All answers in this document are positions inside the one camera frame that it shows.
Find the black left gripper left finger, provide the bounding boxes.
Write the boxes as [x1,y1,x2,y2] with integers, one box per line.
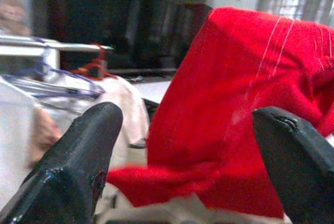
[0,101,123,224]

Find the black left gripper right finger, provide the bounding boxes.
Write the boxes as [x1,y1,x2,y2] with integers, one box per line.
[252,105,334,224]

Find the red striped shirt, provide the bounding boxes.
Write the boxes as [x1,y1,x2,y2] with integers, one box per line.
[106,6,334,219]

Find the purple plastic hanger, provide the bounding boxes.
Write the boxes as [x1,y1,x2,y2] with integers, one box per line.
[0,59,106,102]

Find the red plastic hanger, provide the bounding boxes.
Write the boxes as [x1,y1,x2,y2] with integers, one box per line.
[69,42,120,81]

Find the white shirt with print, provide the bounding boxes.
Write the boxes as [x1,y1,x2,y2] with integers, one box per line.
[0,74,62,209]

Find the white T-shirt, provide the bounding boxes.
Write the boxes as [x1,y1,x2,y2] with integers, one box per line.
[99,74,151,149]

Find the large white table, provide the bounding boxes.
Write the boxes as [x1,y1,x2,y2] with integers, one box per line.
[129,79,181,107]

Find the chrome and black clothes rack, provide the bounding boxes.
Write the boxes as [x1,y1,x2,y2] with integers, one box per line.
[0,34,115,52]

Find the black cabinet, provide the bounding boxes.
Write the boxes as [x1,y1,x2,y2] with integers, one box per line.
[31,0,212,77]

